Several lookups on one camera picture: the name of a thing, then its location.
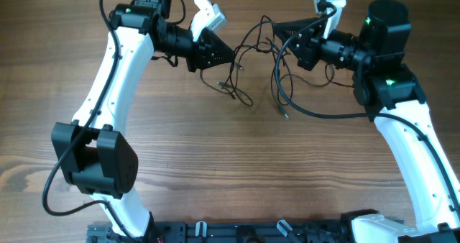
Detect camera cable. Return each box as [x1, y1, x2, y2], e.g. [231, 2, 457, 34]
[273, 1, 460, 215]
[41, 0, 134, 240]

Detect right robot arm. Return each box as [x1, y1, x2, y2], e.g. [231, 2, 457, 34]
[273, 0, 459, 242]

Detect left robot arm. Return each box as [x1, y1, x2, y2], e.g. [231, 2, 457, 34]
[51, 0, 235, 242]

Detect right camera cable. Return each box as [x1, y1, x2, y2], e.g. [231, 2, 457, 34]
[273, 1, 460, 215]

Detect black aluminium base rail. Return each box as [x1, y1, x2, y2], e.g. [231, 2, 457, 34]
[86, 220, 354, 243]

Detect black usb cables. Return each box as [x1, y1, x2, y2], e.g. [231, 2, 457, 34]
[198, 14, 355, 119]

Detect left camera cable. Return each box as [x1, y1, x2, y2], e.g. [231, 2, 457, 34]
[41, 0, 134, 240]

